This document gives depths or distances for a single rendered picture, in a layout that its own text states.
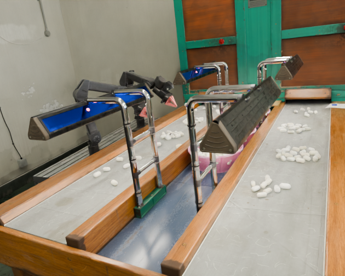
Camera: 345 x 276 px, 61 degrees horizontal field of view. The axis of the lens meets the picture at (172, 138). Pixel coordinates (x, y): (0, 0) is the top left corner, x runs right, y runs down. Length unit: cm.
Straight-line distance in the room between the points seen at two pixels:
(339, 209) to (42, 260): 91
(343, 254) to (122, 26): 328
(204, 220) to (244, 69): 165
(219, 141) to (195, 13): 196
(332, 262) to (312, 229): 16
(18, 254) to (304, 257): 88
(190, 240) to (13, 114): 288
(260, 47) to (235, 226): 166
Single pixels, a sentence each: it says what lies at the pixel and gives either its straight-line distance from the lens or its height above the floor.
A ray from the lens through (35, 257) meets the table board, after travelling 110.
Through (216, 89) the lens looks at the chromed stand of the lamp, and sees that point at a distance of 98.
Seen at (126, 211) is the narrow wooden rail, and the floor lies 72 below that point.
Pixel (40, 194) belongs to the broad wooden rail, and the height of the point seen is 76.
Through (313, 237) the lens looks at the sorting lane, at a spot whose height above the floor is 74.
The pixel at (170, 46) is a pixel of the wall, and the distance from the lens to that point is 342.
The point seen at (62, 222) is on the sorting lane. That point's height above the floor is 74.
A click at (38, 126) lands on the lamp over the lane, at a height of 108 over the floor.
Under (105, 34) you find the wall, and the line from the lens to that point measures 381.
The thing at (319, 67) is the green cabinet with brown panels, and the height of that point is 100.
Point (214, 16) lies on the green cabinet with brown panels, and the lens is 245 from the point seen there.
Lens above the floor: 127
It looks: 18 degrees down
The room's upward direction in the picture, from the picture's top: 7 degrees counter-clockwise
